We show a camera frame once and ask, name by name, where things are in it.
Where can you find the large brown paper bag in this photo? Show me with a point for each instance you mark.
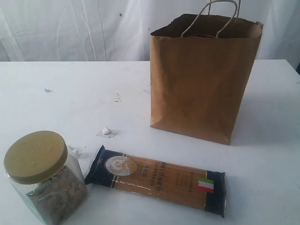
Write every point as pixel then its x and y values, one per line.
pixel 199 68

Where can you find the spaghetti packet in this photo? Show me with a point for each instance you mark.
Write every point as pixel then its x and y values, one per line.
pixel 192 187

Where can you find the square jar with gold lid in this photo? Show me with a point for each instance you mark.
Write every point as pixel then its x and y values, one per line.
pixel 46 176

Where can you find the torn white paper scrap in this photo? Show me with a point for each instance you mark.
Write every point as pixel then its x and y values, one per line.
pixel 117 98

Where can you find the white putty lump on tape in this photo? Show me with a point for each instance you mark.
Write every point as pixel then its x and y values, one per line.
pixel 106 132

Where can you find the crumpled white scrap by jar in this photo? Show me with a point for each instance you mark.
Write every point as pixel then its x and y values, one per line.
pixel 74 151

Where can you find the white backdrop curtain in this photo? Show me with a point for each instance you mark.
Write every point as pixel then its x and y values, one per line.
pixel 119 30

